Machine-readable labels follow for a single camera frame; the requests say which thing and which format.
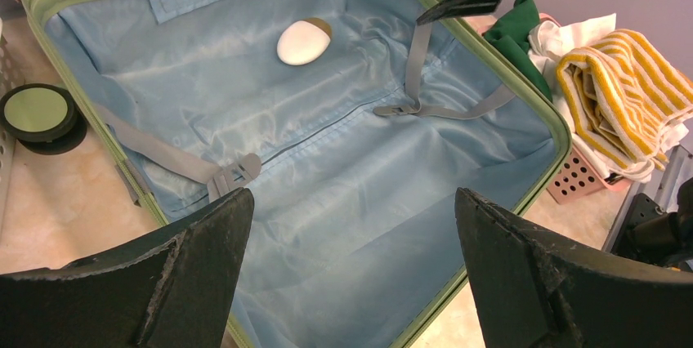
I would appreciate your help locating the green hard-shell suitcase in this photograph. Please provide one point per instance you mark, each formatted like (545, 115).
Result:
(353, 159)

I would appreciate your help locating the white plastic basket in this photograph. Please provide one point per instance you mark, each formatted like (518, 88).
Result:
(11, 77)

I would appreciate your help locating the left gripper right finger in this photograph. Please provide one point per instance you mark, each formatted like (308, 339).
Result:
(533, 287)

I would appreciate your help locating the aluminium frame rail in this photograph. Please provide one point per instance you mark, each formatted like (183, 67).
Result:
(661, 190)

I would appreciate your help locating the pink plastic basket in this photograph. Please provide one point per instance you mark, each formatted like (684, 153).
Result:
(583, 172)

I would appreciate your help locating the white oval item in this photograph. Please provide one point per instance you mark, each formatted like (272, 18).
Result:
(304, 41)

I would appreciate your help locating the yellow white striped garment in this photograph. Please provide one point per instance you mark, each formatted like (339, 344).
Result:
(623, 95)

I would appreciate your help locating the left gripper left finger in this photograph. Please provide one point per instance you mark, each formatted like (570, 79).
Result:
(172, 287)

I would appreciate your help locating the dark green garment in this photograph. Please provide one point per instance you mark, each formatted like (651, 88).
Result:
(509, 36)

